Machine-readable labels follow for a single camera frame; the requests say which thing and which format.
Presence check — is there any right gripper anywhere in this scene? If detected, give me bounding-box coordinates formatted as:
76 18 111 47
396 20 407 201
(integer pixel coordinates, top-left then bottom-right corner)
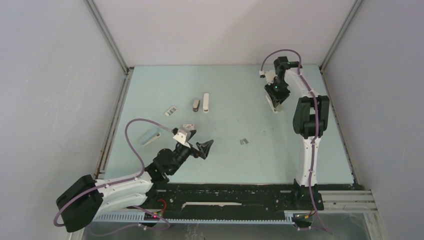
264 78 291 108

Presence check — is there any small grey stapler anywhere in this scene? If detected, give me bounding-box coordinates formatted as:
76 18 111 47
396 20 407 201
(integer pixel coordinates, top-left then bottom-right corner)
192 98 201 113

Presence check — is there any white stapler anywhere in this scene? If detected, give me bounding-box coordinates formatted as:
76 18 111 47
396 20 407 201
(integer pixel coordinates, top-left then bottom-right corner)
202 92 210 113

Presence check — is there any light blue stapler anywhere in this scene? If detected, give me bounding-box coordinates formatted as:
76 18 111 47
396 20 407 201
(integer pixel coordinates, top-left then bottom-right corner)
138 128 161 146

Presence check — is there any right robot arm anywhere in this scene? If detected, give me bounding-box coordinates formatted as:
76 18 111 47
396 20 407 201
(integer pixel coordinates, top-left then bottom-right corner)
259 56 330 209

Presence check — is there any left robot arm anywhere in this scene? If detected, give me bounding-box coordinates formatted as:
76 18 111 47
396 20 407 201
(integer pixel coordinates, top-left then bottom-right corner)
53 128 214 233

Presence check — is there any white staple box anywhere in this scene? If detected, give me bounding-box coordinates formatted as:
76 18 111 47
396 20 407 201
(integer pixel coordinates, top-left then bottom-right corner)
182 123 195 131

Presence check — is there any staple box with barcode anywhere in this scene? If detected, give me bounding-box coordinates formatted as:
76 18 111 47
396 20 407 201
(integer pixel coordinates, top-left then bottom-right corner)
164 106 178 117

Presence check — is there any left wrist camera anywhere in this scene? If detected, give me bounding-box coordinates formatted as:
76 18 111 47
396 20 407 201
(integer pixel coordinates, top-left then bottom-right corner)
172 128 192 148

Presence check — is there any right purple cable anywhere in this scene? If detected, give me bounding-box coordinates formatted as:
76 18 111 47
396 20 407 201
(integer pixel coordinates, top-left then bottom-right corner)
260 48 332 234

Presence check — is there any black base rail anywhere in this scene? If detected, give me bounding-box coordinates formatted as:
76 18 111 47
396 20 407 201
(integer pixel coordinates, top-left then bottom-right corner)
142 183 324 221

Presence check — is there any left aluminium frame post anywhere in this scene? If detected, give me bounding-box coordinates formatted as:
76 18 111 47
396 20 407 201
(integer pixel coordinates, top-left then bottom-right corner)
84 0 132 176

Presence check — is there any aluminium frame post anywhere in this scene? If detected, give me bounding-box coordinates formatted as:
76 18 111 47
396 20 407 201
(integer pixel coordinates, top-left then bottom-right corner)
84 0 132 176
319 0 365 73

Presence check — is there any right aluminium frame post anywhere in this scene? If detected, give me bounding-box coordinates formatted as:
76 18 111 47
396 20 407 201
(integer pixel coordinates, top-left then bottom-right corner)
319 0 365 73

